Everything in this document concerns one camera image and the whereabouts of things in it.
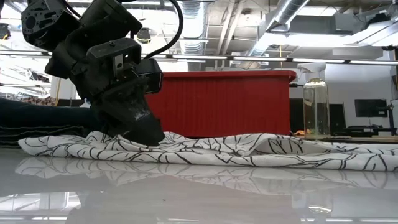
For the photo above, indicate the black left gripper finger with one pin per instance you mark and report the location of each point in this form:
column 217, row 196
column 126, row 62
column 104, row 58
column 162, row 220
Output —
column 130, row 118

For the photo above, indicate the dark blue denim jeans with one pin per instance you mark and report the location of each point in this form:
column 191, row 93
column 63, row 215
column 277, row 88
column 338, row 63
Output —
column 46, row 118

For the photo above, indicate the white patterned garment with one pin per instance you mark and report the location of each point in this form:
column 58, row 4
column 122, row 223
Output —
column 217, row 152

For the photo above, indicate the clear spray bottle white trigger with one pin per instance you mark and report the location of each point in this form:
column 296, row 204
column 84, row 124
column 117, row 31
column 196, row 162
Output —
column 316, row 109

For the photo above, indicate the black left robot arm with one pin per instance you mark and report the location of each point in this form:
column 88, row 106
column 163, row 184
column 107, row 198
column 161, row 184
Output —
column 46, row 21

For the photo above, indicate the red plastic laundry bin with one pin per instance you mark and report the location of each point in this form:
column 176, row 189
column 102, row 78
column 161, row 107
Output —
column 224, row 102

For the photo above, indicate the white cylindrical container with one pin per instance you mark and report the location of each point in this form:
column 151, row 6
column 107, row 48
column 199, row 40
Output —
column 63, row 88

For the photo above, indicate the dark round ceiling lamp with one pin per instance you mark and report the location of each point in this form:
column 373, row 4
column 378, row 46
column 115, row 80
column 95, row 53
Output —
column 144, row 35

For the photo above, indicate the floral patterned cloth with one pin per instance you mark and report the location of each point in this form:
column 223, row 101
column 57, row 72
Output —
column 40, row 100

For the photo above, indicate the black hanging ceiling fixture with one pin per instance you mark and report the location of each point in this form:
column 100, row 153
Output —
column 4, row 31

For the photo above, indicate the long ceiling light bar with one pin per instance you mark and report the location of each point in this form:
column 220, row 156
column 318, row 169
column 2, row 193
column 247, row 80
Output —
column 248, row 58

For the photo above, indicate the dark wide partition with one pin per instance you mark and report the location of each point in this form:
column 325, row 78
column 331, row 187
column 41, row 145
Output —
column 337, row 116

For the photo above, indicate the light wooden desk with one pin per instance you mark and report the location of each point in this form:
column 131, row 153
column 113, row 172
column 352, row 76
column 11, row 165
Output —
column 367, row 139

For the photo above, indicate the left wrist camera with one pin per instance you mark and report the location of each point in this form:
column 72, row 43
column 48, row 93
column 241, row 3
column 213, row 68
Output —
column 150, row 76

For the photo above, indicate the ribbed silver ventilation duct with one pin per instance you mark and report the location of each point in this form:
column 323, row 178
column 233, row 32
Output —
column 192, row 25

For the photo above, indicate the smooth silver ventilation duct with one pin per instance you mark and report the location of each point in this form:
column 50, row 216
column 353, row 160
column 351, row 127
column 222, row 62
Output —
column 286, row 12

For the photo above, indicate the black wall monitor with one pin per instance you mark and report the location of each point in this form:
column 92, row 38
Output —
column 370, row 108

